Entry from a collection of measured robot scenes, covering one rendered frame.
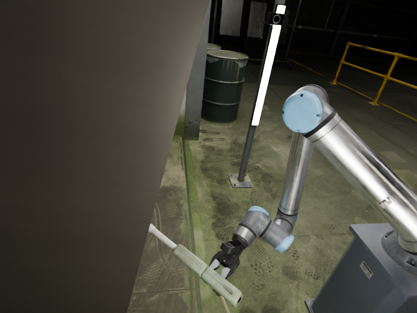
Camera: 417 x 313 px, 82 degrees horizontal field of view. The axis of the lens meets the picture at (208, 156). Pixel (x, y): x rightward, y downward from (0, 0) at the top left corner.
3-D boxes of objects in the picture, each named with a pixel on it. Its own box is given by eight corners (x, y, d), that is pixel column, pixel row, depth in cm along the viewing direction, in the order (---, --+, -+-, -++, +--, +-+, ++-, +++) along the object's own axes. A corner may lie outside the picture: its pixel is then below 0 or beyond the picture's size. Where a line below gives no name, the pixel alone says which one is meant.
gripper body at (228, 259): (233, 275, 97) (248, 250, 102) (230, 268, 91) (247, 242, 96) (218, 264, 101) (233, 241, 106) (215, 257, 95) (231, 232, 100)
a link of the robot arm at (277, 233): (298, 230, 104) (274, 212, 107) (291, 248, 95) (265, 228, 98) (287, 240, 109) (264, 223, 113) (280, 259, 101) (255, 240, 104)
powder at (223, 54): (200, 51, 322) (200, 49, 322) (234, 52, 343) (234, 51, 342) (215, 59, 281) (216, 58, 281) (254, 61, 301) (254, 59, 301)
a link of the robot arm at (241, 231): (254, 233, 97) (234, 221, 102) (248, 243, 95) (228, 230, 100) (255, 242, 104) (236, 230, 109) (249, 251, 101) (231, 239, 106)
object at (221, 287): (246, 307, 96) (242, 290, 80) (239, 318, 94) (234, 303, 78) (165, 241, 122) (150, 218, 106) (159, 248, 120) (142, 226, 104)
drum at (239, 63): (193, 110, 369) (198, 48, 322) (226, 108, 390) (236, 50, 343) (208, 127, 324) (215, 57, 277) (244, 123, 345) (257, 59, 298)
